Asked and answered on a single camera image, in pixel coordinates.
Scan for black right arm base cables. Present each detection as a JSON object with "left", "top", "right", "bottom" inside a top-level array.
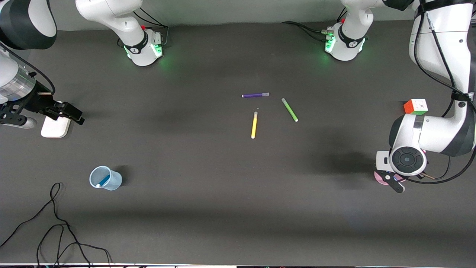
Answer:
[{"left": 118, "top": 6, "right": 170, "bottom": 48}]

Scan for thin black loose cable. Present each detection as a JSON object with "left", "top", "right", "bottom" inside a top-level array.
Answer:
[{"left": 0, "top": 182, "right": 112, "bottom": 267}]

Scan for black arm base cables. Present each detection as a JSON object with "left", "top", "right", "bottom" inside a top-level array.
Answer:
[
  {"left": 282, "top": 7, "right": 348, "bottom": 42},
  {"left": 118, "top": 6, "right": 170, "bottom": 48}
]

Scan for black left arm base cables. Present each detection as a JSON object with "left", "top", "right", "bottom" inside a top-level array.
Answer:
[{"left": 282, "top": 7, "right": 348, "bottom": 42}]

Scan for light blue cup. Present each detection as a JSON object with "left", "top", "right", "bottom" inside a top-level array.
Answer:
[{"left": 89, "top": 166, "right": 123, "bottom": 191}]

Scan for white stand with flat base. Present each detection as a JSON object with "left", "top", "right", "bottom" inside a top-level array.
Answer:
[{"left": 41, "top": 112, "right": 71, "bottom": 138}]

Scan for green marker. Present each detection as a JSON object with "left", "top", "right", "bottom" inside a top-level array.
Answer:
[{"left": 281, "top": 98, "right": 299, "bottom": 122}]

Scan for pink cup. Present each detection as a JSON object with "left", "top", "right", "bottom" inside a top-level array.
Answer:
[{"left": 374, "top": 170, "right": 406, "bottom": 186}]

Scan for Rubik's cube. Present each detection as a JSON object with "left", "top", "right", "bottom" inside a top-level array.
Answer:
[{"left": 404, "top": 99, "right": 428, "bottom": 116}]

